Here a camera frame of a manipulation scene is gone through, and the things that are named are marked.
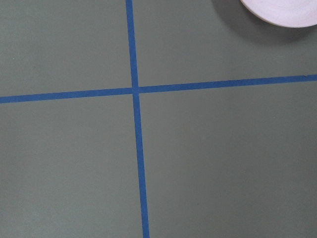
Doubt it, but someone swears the pink plate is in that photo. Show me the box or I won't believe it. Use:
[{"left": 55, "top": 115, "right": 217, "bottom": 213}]
[{"left": 241, "top": 0, "right": 317, "bottom": 28}]

